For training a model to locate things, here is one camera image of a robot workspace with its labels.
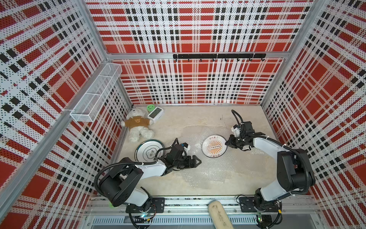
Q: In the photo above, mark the black hook rail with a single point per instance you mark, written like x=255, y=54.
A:
x=225, y=56

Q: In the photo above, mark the clear wall shelf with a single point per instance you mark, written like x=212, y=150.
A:
x=97, y=91

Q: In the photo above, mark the pink plate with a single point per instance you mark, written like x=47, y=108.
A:
x=214, y=146

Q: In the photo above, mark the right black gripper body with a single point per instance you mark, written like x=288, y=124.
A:
x=236, y=142

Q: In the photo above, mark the beige teddy bear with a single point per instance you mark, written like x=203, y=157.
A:
x=138, y=125

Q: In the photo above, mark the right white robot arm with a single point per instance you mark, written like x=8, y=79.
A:
x=294, y=174

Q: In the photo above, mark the white embossed plate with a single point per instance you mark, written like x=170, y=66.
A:
x=146, y=151

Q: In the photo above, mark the wooden brush handle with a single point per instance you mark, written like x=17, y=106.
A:
x=219, y=216

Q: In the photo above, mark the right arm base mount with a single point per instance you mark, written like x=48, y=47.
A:
x=256, y=204

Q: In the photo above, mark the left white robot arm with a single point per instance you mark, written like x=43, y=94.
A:
x=117, y=182

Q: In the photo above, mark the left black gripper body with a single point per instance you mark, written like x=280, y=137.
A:
x=181, y=163

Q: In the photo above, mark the white green small device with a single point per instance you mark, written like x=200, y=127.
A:
x=156, y=114

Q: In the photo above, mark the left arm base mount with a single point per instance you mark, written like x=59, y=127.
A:
x=142, y=217

